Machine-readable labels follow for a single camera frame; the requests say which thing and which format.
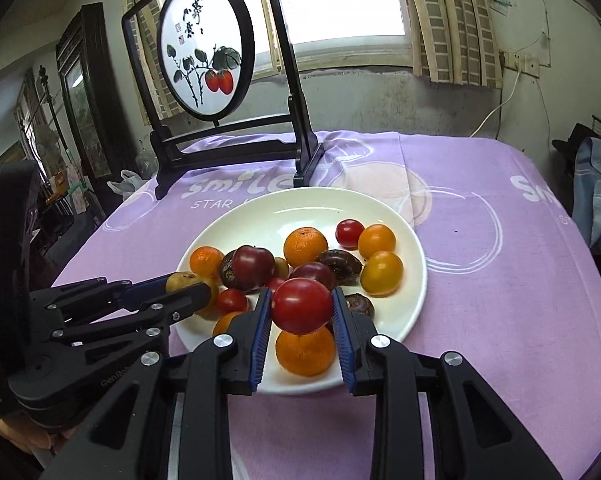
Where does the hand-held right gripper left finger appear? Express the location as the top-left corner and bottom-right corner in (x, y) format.
(40, 287), (274, 480)

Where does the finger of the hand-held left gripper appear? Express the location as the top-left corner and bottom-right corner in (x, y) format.
(30, 276), (171, 321)
(55, 282), (214, 348)

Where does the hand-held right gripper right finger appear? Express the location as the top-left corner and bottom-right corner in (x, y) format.
(330, 287), (563, 480)

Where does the yellow round fruit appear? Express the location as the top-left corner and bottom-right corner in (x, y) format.
(165, 271), (221, 318)

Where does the large red tomato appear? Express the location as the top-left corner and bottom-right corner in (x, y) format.
(271, 277), (333, 335)

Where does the dark red plum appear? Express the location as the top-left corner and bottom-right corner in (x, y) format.
(231, 245), (276, 290)
(289, 261), (337, 291)

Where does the white round plate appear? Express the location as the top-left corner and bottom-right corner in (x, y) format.
(173, 186), (427, 395)

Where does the person's left hand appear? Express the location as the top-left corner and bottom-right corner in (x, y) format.
(0, 420), (76, 456)

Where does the white plastic bag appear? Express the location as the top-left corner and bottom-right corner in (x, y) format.
(108, 170), (151, 201)

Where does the purple printed tablecloth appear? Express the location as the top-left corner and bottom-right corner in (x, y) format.
(38, 130), (601, 480)

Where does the dark wooden cabinet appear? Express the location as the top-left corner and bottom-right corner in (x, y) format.
(55, 2), (131, 186)

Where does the round painted screen on stand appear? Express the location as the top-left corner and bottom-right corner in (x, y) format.
(122, 0), (326, 200)

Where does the beige checked curtain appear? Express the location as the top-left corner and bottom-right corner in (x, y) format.
(397, 0), (503, 88)
(123, 0), (181, 126)

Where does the light blue cloth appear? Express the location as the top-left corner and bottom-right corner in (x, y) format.
(573, 137), (601, 251)

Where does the black hat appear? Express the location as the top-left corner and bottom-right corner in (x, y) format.
(551, 123), (601, 161)

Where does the window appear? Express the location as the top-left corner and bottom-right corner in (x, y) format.
(175, 0), (413, 78)

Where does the dark stringed instrument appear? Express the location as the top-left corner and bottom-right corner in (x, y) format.
(36, 65), (76, 161)

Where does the white cable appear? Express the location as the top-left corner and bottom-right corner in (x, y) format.
(469, 70), (523, 138)

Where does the white wall socket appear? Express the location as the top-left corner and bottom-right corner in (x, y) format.
(500, 51), (541, 78)

